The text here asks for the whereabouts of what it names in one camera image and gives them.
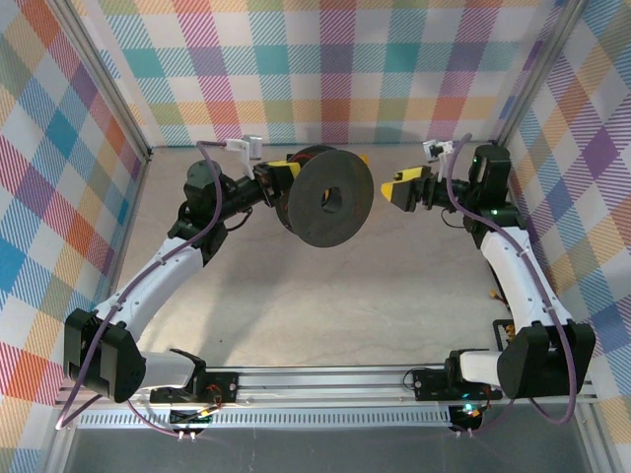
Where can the small circuit board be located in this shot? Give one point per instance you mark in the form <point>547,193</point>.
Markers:
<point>468,416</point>
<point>189,419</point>

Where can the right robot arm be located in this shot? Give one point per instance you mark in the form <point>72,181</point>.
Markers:
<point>517,276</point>

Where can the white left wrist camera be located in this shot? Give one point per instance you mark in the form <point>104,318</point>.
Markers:
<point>254,147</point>

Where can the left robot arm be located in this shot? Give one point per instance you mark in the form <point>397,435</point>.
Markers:
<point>158,276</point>

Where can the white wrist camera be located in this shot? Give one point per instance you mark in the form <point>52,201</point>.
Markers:
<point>441,149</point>
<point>254,147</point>

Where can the yellow plastic bin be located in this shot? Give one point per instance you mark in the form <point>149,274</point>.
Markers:
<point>364,159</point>

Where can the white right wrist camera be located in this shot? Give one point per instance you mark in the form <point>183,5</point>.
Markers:
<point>441,149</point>

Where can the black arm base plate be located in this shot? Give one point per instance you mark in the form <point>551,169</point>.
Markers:
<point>429,384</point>
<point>224,386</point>

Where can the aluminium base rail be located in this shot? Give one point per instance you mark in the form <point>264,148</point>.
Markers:
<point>320,384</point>

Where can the aluminium side rail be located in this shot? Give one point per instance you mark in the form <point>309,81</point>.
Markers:
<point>133,207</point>

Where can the aluminium frame post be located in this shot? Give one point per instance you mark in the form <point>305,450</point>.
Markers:
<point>106,74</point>
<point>535,74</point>
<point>596,443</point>
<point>61,443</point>

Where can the black connector board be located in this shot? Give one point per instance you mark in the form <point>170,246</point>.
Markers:
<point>500,327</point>

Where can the yellow plug with lead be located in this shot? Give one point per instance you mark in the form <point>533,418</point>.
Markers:
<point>493,294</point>

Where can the black spool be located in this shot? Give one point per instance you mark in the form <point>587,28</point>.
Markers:
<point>315,226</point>

